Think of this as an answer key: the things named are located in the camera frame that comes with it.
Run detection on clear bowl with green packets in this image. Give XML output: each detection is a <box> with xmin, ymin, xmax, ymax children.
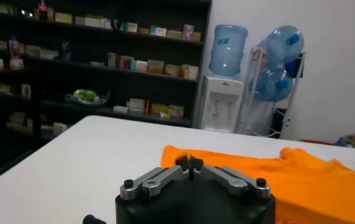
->
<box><xmin>64</xmin><ymin>88</ymin><xmax>110</xmax><ymax>107</ymax></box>

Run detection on teal white box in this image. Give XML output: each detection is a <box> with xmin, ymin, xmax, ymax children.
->
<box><xmin>149</xmin><ymin>26</ymin><xmax>168</xmax><ymax>37</ymax></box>

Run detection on orange t-shirt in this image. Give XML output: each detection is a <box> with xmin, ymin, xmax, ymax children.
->
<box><xmin>160</xmin><ymin>145</ymin><xmax>355</xmax><ymax>224</ymax></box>

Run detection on black shelving unit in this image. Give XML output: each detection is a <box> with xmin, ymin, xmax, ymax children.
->
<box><xmin>0</xmin><ymin>0</ymin><xmax>212</xmax><ymax>186</ymax></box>

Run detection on yellow green box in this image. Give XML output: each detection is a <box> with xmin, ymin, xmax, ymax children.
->
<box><xmin>54</xmin><ymin>12</ymin><xmax>73</xmax><ymax>24</ymax></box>

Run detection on cola bottle red cap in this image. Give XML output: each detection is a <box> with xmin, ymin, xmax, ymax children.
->
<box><xmin>37</xmin><ymin>0</ymin><xmax>49</xmax><ymax>21</ymax></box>

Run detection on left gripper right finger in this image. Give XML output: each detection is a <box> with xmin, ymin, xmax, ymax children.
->
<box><xmin>192</xmin><ymin>156</ymin><xmax>271</xmax><ymax>200</ymax></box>

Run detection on white water dispenser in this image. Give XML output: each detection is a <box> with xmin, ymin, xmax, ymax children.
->
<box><xmin>199</xmin><ymin>75</ymin><xmax>245</xmax><ymax>134</ymax></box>

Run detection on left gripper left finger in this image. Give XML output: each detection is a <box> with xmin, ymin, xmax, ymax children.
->
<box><xmin>119</xmin><ymin>155</ymin><xmax>193</xmax><ymax>201</ymax></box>

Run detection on yellow white medicine box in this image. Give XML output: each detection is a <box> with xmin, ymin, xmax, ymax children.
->
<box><xmin>147</xmin><ymin>59</ymin><xmax>165</xmax><ymax>75</ymax></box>

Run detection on blue water jug with label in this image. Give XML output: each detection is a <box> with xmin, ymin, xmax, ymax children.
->
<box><xmin>209</xmin><ymin>24</ymin><xmax>248</xmax><ymax>77</ymax></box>

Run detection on green white flat box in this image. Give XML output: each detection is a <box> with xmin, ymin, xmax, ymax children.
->
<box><xmin>167</xmin><ymin>29</ymin><xmax>184</xmax><ymax>40</ymax></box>

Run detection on pink floral box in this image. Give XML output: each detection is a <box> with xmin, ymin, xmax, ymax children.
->
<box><xmin>183</xmin><ymin>24</ymin><xmax>195</xmax><ymax>41</ymax></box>

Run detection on plain white box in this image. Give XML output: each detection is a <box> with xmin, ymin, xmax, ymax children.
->
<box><xmin>75</xmin><ymin>16</ymin><xmax>102</xmax><ymax>27</ymax></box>

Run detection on large white table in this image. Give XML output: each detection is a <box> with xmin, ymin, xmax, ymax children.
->
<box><xmin>0</xmin><ymin>114</ymin><xmax>355</xmax><ymax>224</ymax></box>

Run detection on orange white medicine box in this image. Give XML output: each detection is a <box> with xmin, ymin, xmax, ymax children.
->
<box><xmin>164</xmin><ymin>63</ymin><xmax>181</xmax><ymax>77</ymax></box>

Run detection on red white medicine box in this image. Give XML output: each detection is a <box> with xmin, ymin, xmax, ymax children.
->
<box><xmin>128</xmin><ymin>98</ymin><xmax>149</xmax><ymax>114</ymax></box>

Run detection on white jug rack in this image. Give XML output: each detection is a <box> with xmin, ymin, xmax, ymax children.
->
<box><xmin>236</xmin><ymin>47</ymin><xmax>308</xmax><ymax>139</ymax></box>

